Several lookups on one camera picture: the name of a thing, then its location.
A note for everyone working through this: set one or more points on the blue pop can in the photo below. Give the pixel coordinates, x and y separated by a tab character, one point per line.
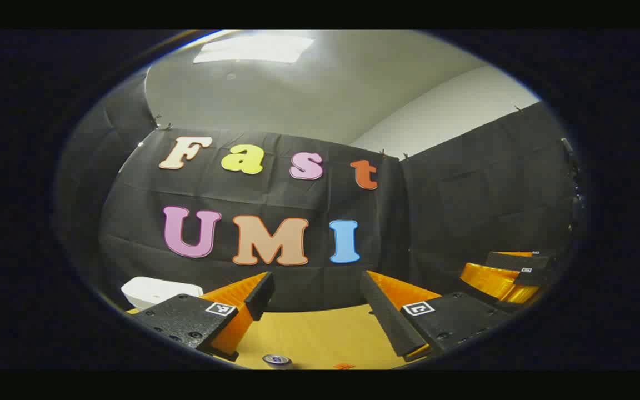
276	360

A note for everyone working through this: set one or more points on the orange paper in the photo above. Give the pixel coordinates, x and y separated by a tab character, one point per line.
344	366

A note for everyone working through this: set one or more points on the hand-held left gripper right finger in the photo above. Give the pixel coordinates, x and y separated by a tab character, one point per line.
386	316

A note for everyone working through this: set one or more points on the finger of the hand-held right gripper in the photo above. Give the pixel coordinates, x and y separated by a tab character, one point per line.
514	261
489	280

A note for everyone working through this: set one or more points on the black backdrop cloth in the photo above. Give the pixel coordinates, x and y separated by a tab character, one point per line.
298	194

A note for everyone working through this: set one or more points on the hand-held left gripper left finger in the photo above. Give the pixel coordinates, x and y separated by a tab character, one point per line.
260	294

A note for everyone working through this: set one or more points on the white desktop garbage bin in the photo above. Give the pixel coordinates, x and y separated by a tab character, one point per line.
153	291

